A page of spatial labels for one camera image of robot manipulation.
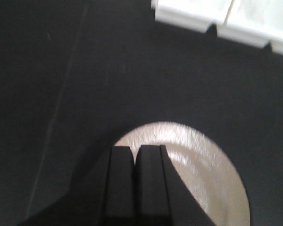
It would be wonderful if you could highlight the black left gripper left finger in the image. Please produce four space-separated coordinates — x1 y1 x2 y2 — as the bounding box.
21 146 134 226

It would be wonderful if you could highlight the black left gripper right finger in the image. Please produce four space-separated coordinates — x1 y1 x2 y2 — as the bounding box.
135 145 214 226

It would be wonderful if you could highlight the tan plate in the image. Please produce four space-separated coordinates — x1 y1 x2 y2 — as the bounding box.
115 121 251 226

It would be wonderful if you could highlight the white bin middle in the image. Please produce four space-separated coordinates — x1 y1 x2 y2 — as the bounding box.
216 0 283 49

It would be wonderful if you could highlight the white bin left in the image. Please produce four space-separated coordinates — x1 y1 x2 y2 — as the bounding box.
151 0 232 33

